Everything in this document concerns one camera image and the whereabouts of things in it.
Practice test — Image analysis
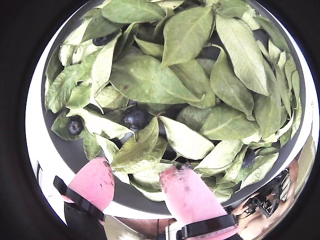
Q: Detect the gripper finger with pink sleeve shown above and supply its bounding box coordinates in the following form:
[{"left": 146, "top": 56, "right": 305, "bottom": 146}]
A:
[
  {"left": 53, "top": 157, "right": 116, "bottom": 240},
  {"left": 159, "top": 162, "right": 245, "bottom": 240}
]

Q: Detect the dark blueberry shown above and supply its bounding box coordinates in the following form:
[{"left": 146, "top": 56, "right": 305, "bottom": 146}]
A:
[
  {"left": 67, "top": 119, "right": 84, "bottom": 135},
  {"left": 241, "top": 148, "right": 257, "bottom": 169},
  {"left": 123, "top": 106, "right": 151, "bottom": 131},
  {"left": 92, "top": 34, "right": 115, "bottom": 47}
]

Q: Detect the dark grey round bowl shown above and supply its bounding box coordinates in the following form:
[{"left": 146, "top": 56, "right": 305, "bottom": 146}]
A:
[{"left": 39, "top": 0, "right": 313, "bottom": 217}]

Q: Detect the pile of green leaves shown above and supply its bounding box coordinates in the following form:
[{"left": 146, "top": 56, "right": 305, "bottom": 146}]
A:
[{"left": 44, "top": 0, "right": 303, "bottom": 203}]

